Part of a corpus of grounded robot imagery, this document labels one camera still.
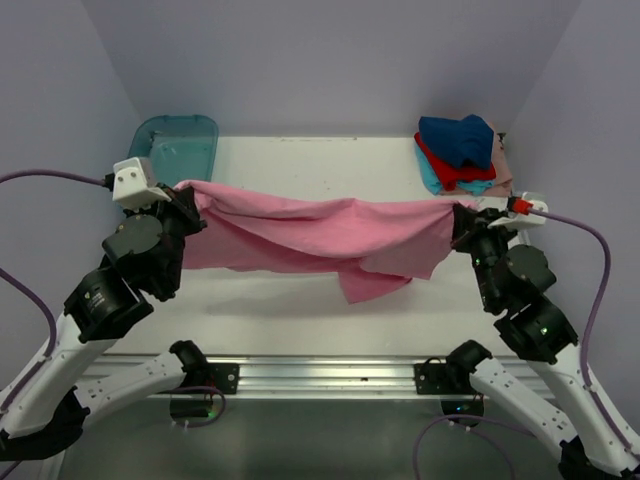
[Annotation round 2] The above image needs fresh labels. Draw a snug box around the light blue folded t-shirt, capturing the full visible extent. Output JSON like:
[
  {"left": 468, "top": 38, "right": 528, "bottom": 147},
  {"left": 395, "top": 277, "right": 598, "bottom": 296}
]
[{"left": 414, "top": 145, "right": 495, "bottom": 196}]

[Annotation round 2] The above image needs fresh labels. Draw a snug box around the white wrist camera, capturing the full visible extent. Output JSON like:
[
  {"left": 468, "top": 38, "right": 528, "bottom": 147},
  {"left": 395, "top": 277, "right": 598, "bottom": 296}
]
[
  {"left": 489, "top": 192, "right": 549, "bottom": 231},
  {"left": 112, "top": 157, "right": 157, "bottom": 210}
]

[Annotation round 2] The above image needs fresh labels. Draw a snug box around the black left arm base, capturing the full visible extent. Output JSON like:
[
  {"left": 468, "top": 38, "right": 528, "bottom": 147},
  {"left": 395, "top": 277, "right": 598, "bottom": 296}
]
[{"left": 178, "top": 362, "right": 240, "bottom": 395}]

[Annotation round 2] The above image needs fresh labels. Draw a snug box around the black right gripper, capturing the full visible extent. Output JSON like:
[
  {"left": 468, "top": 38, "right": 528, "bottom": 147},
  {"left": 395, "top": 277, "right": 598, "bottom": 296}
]
[{"left": 448, "top": 203, "right": 520, "bottom": 307}]

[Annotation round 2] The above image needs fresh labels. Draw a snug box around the dark blue folded t-shirt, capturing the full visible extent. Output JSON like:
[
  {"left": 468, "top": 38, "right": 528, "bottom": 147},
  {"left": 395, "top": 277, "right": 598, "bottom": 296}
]
[{"left": 418, "top": 115, "right": 494, "bottom": 170}]

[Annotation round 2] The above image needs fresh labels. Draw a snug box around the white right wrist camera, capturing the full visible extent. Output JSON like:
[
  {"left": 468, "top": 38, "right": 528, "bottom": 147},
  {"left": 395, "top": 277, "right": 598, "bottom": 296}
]
[{"left": 489, "top": 192, "right": 549, "bottom": 231}]

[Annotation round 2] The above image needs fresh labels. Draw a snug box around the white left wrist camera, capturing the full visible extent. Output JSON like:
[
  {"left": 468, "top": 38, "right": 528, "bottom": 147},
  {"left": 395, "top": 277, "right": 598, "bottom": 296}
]
[{"left": 112, "top": 157, "right": 157, "bottom": 210}]

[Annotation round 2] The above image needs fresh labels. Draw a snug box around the beige folded t-shirt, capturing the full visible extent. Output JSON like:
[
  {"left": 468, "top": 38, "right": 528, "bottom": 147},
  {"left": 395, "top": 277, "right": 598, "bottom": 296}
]
[{"left": 483, "top": 120, "right": 513, "bottom": 198}]

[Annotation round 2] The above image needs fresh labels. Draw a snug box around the red folded t-shirt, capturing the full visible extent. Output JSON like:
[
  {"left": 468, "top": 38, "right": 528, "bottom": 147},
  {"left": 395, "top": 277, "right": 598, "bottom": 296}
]
[{"left": 414, "top": 132, "right": 496, "bottom": 190}]

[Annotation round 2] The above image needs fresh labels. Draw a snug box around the pink t-shirt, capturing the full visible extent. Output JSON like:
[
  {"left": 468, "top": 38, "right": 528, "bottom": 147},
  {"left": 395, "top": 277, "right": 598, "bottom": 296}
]
[{"left": 176, "top": 180, "right": 459, "bottom": 304}]

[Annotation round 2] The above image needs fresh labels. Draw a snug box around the teal plastic bin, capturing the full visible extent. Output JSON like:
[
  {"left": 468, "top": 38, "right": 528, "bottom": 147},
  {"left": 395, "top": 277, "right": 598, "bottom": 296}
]
[{"left": 128, "top": 115, "right": 219, "bottom": 186}]

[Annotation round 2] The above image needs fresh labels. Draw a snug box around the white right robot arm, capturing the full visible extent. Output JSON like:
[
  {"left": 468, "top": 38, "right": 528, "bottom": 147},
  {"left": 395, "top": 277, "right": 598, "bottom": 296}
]
[{"left": 445, "top": 199, "right": 639, "bottom": 479}]

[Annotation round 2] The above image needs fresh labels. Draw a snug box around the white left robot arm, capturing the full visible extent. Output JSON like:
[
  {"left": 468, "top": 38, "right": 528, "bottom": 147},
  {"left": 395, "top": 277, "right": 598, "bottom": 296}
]
[{"left": 1, "top": 187, "right": 211, "bottom": 462}]

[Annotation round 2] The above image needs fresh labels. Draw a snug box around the aluminium mounting rail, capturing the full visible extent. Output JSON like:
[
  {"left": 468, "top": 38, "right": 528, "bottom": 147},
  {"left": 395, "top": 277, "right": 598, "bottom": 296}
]
[{"left": 74, "top": 354, "right": 556, "bottom": 401}]

